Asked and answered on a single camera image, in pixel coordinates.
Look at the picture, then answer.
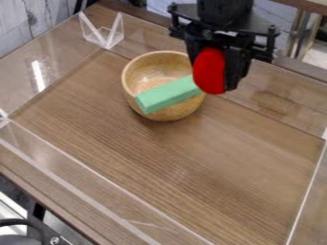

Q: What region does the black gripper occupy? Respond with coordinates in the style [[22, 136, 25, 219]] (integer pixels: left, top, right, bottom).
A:
[[166, 0, 280, 91]]

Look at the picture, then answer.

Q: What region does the red plush fruit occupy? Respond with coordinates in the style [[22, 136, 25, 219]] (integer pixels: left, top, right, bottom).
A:
[[193, 47, 225, 95]]

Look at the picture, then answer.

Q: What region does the green foam block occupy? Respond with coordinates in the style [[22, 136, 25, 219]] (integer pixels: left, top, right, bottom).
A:
[[134, 75, 201, 114]]

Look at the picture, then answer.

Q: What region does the wooden bowl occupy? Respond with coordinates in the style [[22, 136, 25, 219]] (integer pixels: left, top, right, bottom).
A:
[[121, 51, 205, 122]]

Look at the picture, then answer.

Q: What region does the clear acrylic corner stand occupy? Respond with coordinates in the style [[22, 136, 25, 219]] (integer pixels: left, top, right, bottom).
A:
[[77, 11, 124, 50]]

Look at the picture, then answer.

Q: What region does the clear acrylic tray wall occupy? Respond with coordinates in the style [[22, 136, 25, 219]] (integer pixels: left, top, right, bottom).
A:
[[0, 115, 213, 245]]

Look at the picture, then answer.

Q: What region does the black cable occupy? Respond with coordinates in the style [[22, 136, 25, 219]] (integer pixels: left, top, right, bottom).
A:
[[0, 219, 40, 238]]

